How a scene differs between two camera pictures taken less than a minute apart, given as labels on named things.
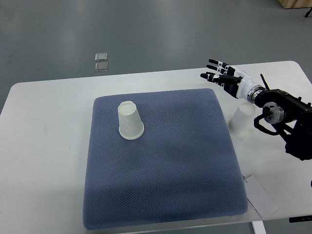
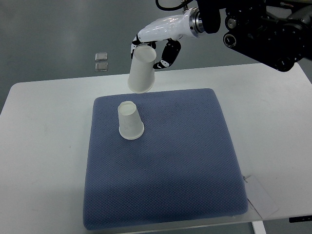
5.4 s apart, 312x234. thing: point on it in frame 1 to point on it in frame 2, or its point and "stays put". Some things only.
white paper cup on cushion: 130,125 stays put
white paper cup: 240,125 to 142,73
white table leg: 259,227 stays put
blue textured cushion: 185,166 stays put
